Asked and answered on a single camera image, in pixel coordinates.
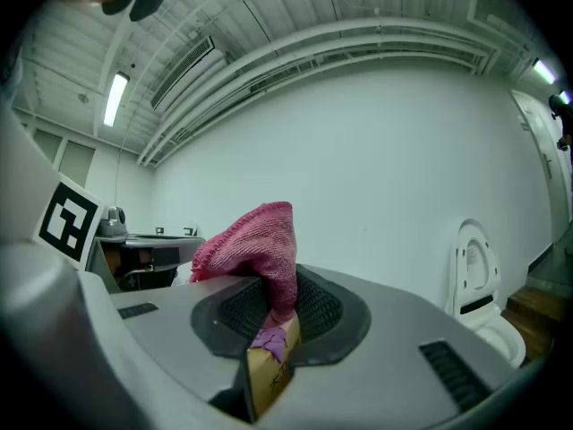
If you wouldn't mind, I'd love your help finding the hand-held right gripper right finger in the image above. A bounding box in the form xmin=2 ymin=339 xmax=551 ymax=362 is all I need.
xmin=267 ymin=264 xmax=535 ymax=430

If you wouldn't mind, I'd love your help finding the pink cloth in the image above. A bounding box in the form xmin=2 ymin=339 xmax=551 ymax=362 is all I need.
xmin=187 ymin=201 xmax=299 ymax=331

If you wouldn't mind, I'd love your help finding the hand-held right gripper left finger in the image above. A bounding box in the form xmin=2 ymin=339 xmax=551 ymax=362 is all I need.
xmin=78 ymin=271 xmax=275 ymax=430

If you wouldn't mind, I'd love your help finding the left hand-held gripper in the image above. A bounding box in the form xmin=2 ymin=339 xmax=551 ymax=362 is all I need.
xmin=31 ymin=172 xmax=208 ymax=292

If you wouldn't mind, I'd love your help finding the white toilet with green label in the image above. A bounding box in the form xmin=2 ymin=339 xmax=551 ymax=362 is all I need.
xmin=442 ymin=218 xmax=527 ymax=369

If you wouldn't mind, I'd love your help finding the white door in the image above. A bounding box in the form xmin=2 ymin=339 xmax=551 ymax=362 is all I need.
xmin=509 ymin=88 xmax=572 ymax=245

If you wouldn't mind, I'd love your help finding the ceiling air conditioner vent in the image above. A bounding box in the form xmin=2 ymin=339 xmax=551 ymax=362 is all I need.
xmin=150 ymin=36 xmax=217 ymax=112

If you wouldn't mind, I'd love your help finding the wooden platform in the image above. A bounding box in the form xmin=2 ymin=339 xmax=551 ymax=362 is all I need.
xmin=500 ymin=284 xmax=572 ymax=362

